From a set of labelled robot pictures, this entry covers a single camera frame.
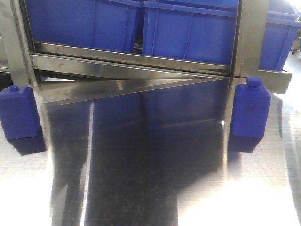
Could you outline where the blue bottle part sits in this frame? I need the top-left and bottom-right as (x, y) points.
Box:
(0, 85), (41, 140)
(231, 77), (271, 138)

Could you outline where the blue bin far right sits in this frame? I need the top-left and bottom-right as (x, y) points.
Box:
(260, 0), (301, 71)

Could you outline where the blue bin left on shelf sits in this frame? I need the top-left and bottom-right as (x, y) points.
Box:
(25, 0), (143, 52)

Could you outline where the stainless steel shelf frame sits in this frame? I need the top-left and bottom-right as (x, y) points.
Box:
(0, 0), (293, 95)

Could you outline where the blue bin on shelf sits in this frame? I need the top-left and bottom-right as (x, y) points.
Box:
(25, 0), (143, 52)
(142, 0), (237, 65)

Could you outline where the blue bin middle on shelf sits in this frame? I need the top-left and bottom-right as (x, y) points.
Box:
(142, 0), (237, 65)

